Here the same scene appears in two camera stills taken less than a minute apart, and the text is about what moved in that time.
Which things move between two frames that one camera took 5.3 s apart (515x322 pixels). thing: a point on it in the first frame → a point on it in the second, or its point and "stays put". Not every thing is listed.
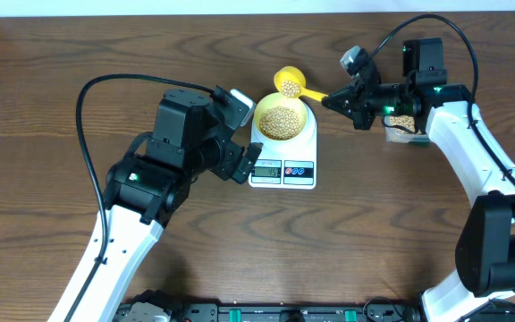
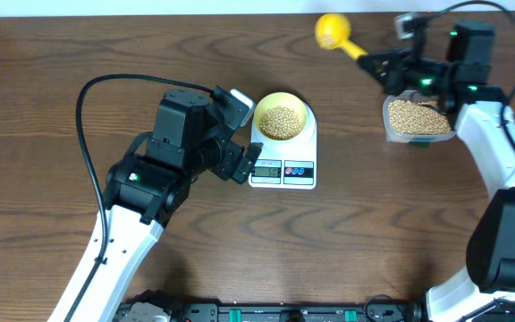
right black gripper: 357,106 → 398,64
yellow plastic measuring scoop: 291,82 → 332,31
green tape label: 418,143 stays put
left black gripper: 226,165 stays put
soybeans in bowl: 279,123 stays put
